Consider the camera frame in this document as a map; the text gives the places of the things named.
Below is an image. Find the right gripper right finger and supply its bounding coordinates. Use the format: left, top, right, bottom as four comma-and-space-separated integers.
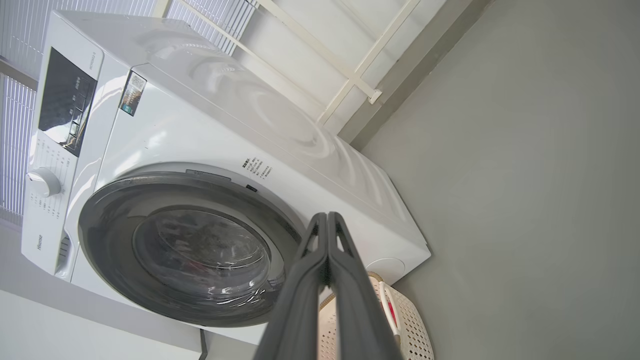
327, 212, 403, 360

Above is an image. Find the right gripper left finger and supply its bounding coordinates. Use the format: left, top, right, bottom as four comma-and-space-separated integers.
252, 212, 328, 360

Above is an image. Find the grey round washer door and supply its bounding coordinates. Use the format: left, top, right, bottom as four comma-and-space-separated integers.
77, 171, 308, 328

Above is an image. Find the cream perforated laundry basket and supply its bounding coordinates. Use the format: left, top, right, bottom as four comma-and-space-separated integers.
317, 271, 435, 360

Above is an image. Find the white front-load washing machine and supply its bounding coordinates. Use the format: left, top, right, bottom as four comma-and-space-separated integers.
21, 10, 432, 346

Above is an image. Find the round white filter cover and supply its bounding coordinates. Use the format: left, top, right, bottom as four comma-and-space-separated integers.
365, 257, 407, 286

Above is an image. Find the white Hisense detergent drawer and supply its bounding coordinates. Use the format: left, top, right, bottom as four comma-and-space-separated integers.
21, 220, 76, 278

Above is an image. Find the energy label sticker on washer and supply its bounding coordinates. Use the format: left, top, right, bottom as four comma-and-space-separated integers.
119, 71, 147, 117

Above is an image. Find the white washer control knob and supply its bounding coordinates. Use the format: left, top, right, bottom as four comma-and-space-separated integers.
26, 167, 62, 198

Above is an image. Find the black washer display panel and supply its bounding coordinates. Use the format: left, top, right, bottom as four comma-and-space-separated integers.
39, 47, 98, 157

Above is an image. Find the white window blind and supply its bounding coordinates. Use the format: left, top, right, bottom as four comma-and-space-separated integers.
0, 75, 40, 216
0, 0, 258, 61

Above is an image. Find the grey window frame mullion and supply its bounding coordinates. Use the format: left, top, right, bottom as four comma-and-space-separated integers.
0, 57, 41, 92

